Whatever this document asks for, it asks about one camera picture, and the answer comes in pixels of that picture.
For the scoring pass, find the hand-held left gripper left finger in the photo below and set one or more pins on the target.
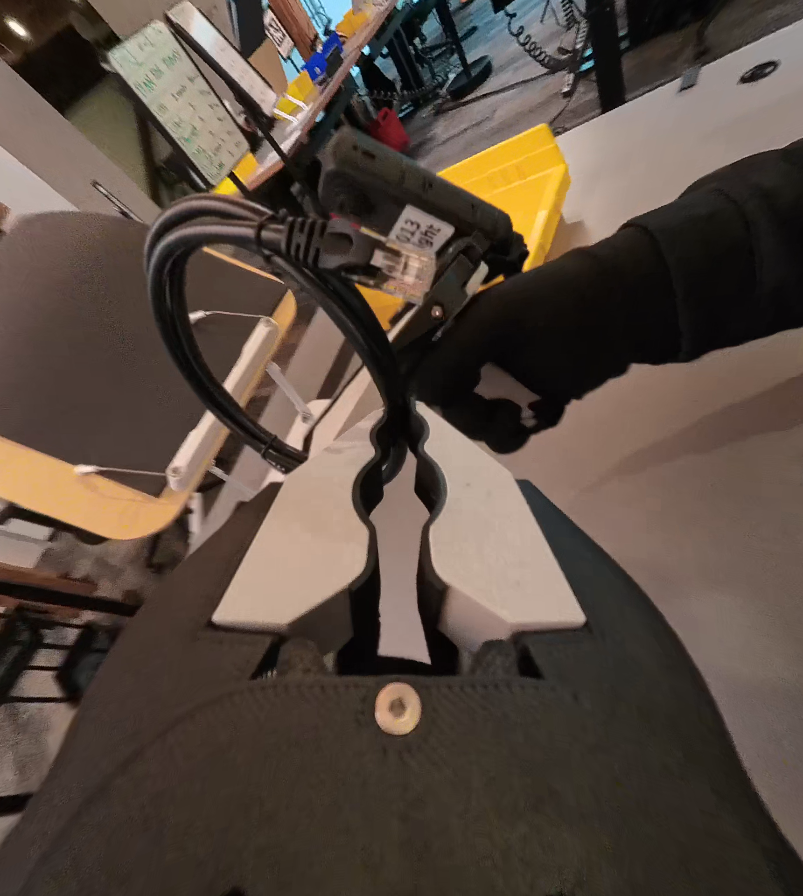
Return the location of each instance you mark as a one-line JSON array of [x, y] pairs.
[[303, 546]]

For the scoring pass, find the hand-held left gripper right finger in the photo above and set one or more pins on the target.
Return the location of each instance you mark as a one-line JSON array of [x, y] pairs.
[[499, 553]]

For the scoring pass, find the yellow plastic bin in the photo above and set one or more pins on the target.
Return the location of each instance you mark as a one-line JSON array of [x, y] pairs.
[[513, 175]]

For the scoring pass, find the person's right forearm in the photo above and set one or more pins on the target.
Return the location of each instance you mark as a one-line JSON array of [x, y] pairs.
[[758, 245]]

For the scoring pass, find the person's right hand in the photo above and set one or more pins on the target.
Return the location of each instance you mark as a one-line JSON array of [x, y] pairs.
[[548, 329]]

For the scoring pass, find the small blue bin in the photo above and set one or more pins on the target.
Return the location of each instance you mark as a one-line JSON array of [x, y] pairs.
[[321, 63]]

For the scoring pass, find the whiteboard with green writing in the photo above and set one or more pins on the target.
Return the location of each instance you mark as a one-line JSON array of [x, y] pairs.
[[177, 105]]

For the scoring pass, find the white panel bracket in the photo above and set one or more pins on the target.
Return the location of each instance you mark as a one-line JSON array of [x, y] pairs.
[[230, 399]]

